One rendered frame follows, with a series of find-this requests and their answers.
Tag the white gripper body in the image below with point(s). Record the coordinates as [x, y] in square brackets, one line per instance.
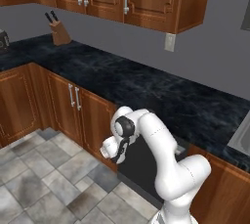
[119, 159]

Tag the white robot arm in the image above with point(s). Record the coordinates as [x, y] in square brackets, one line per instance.
[169, 169]

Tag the black dishwasher door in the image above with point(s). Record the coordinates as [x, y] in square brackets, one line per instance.
[143, 166]

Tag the wooden base cupboard door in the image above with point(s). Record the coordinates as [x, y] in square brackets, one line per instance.
[97, 126]
[63, 110]

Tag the wooden base cupboard beside dishwasher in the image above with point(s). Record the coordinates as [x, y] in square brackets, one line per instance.
[224, 192]

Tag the wooden corner base cupboard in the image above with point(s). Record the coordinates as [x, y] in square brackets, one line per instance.
[18, 104]

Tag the steel sink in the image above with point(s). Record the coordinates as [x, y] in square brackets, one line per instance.
[241, 136]

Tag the wooden knife block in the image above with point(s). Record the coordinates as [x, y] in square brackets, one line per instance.
[60, 34]

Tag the white wall outlet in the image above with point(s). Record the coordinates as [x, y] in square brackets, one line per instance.
[169, 42]

